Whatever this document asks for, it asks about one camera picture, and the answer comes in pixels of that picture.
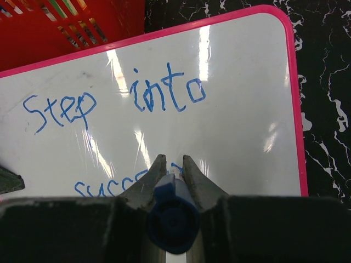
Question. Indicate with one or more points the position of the red plastic basket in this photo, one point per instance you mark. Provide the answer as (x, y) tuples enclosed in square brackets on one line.
[(33, 31)]

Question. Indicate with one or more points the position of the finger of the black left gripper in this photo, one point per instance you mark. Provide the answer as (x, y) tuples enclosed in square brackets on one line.
[(9, 181)]

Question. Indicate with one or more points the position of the blue whiteboard marker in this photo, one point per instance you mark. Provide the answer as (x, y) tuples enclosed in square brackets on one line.
[(173, 222)]

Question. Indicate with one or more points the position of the pink framed whiteboard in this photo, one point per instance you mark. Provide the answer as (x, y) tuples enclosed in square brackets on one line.
[(223, 90)]

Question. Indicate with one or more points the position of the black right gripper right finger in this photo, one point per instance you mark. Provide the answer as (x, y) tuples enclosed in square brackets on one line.
[(265, 228)]

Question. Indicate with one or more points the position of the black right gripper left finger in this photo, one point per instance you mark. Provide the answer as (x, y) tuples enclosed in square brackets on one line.
[(83, 229)]

